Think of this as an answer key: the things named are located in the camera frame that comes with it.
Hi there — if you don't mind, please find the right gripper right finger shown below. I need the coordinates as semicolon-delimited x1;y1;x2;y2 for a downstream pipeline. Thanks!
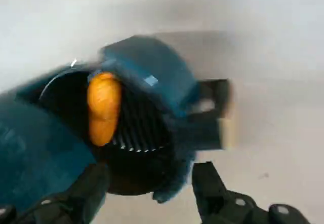
192;160;312;224

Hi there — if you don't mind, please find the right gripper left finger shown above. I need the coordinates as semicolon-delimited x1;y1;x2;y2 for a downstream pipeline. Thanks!
0;162;110;224

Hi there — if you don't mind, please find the yellow corn cob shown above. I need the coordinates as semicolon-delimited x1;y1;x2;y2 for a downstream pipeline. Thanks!
87;72;122;147

